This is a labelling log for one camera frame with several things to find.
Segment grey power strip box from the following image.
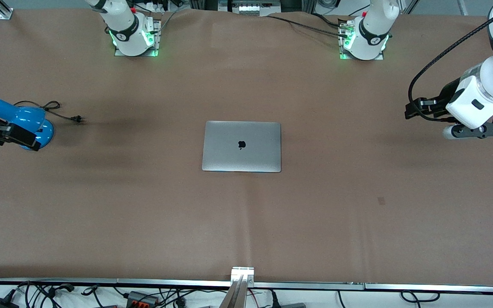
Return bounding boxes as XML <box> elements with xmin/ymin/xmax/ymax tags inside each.
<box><xmin>218</xmin><ymin>0</ymin><xmax>282</xmax><ymax>17</ymax></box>

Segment brown table cover sheet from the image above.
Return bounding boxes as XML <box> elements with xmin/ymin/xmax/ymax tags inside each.
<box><xmin>0</xmin><ymin>9</ymin><xmax>493</xmax><ymax>285</ymax></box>

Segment thin grey cable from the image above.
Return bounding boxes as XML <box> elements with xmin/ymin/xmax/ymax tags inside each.
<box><xmin>159</xmin><ymin>10</ymin><xmax>179</xmax><ymax>33</ymax></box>

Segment long thin black cable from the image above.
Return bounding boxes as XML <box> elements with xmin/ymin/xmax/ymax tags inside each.
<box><xmin>266</xmin><ymin>15</ymin><xmax>352</xmax><ymax>39</ymax></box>

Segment aluminium profile beam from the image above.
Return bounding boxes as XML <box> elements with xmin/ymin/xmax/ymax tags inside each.
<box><xmin>219</xmin><ymin>267</ymin><xmax>255</xmax><ymax>308</ymax></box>

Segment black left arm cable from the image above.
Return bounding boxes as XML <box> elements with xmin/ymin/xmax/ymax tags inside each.
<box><xmin>408</xmin><ymin>2</ymin><xmax>493</xmax><ymax>124</ymax></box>

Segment black cable loop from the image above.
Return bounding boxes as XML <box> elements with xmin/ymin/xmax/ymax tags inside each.
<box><xmin>401</xmin><ymin>290</ymin><xmax>440</xmax><ymax>304</ymax></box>

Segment black lamp cord with plug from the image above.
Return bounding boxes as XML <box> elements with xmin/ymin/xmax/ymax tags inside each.
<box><xmin>13</xmin><ymin>101</ymin><xmax>85</xmax><ymax>124</ymax></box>

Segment blue desk lamp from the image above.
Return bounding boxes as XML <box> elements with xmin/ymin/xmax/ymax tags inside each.
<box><xmin>0</xmin><ymin>98</ymin><xmax>55</xmax><ymax>151</ymax></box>

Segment metal table edge rail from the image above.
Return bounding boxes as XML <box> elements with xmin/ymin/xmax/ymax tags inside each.
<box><xmin>0</xmin><ymin>278</ymin><xmax>493</xmax><ymax>294</ymax></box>

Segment black cable bundle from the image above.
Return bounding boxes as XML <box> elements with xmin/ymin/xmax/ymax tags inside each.
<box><xmin>15</xmin><ymin>281</ymin><xmax>76</xmax><ymax>308</ymax></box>

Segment thick black cable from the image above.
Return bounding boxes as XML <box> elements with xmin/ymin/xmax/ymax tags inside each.
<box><xmin>313</xmin><ymin>12</ymin><xmax>346</xmax><ymax>29</ymax></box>

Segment grey laptop computer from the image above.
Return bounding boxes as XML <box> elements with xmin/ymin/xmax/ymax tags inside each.
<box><xmin>202</xmin><ymin>121</ymin><xmax>282</xmax><ymax>173</ymax></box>

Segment grey terminal block orange levers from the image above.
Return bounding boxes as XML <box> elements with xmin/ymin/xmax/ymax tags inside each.
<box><xmin>126</xmin><ymin>291</ymin><xmax>160</xmax><ymax>307</ymax></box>

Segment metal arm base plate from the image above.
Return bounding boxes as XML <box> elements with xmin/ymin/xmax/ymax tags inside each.
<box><xmin>339</xmin><ymin>17</ymin><xmax>385</xmax><ymax>61</ymax></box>
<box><xmin>114</xmin><ymin>17</ymin><xmax>162</xmax><ymax>57</ymax></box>

